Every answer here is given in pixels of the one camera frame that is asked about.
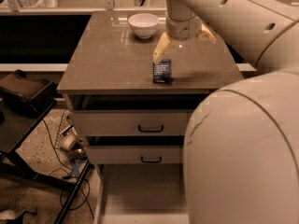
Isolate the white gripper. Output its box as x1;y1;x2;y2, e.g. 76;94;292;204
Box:
152;11;216;63

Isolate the dark blue rxbar wrapper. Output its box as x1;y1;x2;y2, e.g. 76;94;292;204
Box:
152;59;173;83

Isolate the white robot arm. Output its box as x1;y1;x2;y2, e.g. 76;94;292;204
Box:
178;0;299;224

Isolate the white ceramic bowl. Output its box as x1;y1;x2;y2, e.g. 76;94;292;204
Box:
128;13;159;39

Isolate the grey drawer cabinet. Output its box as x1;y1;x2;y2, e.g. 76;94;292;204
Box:
57;9;245;224

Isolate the upper grey drawer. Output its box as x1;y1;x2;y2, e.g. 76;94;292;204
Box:
69;111;191;136

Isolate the middle grey drawer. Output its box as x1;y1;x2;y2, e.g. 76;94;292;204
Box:
85;146;183;164

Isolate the roll of tape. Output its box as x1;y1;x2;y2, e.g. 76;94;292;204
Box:
60;132;78;150

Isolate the open bottom grey drawer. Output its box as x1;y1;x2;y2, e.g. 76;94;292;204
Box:
93;164;189;224

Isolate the dark box on table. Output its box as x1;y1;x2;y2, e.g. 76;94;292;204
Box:
0;69;53;117

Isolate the black side table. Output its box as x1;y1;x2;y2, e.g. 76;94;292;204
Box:
0;99;92;224

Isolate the black upper drawer handle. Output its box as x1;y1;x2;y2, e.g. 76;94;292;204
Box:
137;125;164;133

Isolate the black drawer handle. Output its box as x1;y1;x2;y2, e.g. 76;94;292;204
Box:
140;156;162;163
137;125;164;133

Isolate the black middle drawer handle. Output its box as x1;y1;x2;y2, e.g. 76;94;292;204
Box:
140;156;162;163

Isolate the wire mesh basket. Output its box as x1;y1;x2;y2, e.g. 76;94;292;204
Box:
55;110;86;159

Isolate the black floor cable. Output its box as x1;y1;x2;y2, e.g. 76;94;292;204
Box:
31;105;95;220

